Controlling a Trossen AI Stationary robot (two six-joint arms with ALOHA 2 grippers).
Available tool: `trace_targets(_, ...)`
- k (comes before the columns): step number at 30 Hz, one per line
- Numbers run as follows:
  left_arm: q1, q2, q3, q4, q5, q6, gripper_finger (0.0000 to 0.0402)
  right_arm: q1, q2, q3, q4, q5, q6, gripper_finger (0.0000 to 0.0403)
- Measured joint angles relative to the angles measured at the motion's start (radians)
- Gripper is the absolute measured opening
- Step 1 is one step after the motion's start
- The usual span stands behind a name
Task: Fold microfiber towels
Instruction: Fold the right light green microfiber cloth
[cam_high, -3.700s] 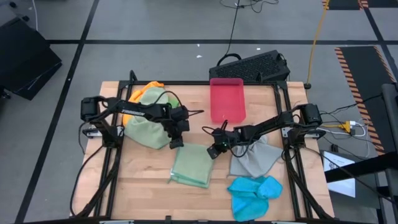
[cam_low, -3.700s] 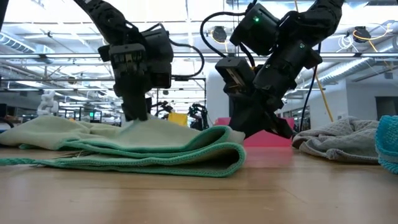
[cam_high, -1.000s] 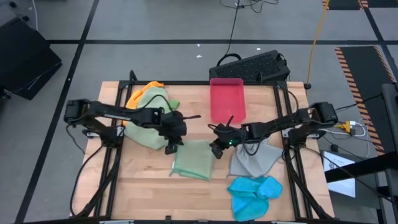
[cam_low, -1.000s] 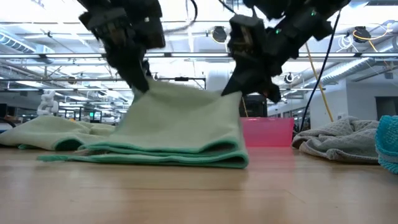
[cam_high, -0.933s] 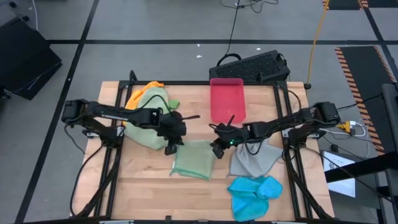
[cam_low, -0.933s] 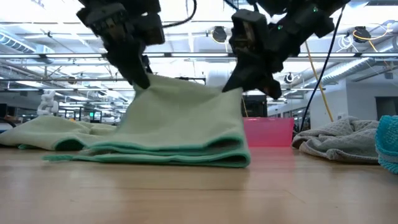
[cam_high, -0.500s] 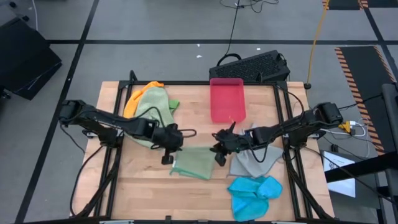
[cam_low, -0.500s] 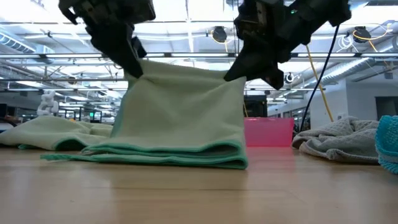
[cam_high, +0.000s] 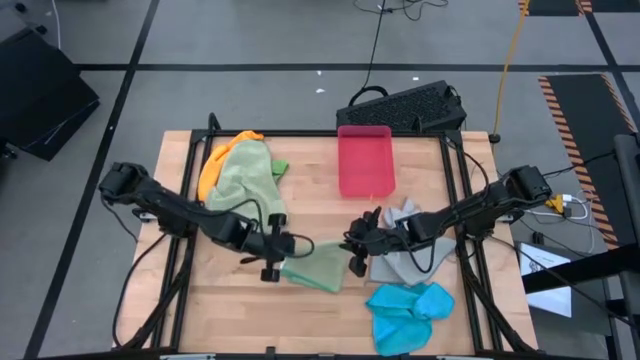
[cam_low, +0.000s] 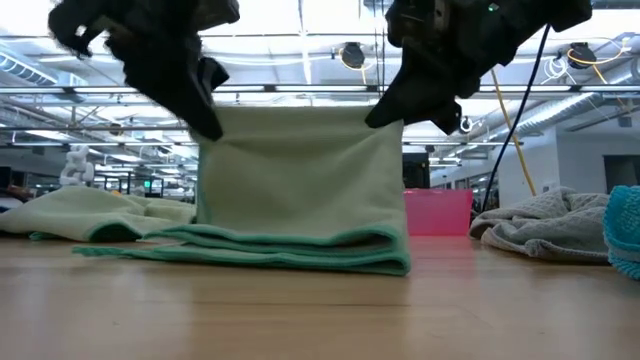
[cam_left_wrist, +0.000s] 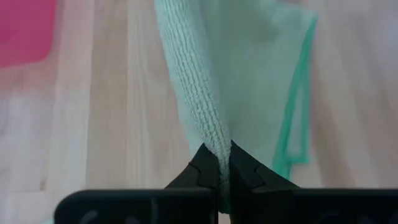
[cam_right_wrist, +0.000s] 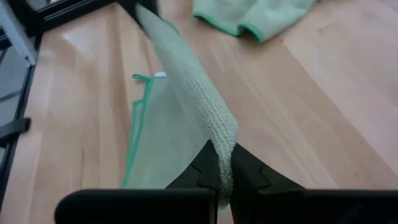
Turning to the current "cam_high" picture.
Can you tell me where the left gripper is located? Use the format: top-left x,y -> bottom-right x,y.
238,212 -> 307,284

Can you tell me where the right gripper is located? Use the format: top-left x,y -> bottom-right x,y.
339,207 -> 419,279

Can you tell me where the pale green microfiber towel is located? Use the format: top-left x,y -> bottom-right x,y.
278,241 -> 353,295
204,138 -> 289,236

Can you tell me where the grey microfiber towel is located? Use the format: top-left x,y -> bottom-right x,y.
368,197 -> 457,287

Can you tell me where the bright green microfiber towel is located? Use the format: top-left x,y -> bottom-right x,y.
269,158 -> 290,182

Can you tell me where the blue microfiber towel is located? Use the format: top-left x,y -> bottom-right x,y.
365,282 -> 456,357

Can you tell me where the orange microfiber towel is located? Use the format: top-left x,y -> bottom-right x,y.
196,129 -> 265,202

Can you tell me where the red plastic bin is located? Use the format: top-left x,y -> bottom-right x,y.
337,124 -> 397,199

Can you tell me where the black perforated computer case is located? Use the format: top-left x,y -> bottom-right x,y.
335,79 -> 468,134

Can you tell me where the white paper sheet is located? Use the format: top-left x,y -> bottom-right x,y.
519,242 -> 573,319

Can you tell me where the black hazard striped mat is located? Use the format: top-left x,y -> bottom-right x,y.
517,0 -> 640,17
537,73 -> 640,251

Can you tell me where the black equipment case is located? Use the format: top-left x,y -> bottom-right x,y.
0,27 -> 101,162

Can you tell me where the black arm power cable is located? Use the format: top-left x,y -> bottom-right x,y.
112,230 -> 171,349

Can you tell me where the black floor cable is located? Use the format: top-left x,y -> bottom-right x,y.
348,0 -> 450,107

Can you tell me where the white power cable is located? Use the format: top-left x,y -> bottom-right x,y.
519,192 -> 599,254

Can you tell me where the long yellow cable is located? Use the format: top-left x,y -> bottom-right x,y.
492,0 -> 531,144

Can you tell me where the black metal cart frame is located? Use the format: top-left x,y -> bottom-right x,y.
522,133 -> 640,360

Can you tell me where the thin white cable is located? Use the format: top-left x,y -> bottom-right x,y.
49,0 -> 63,51

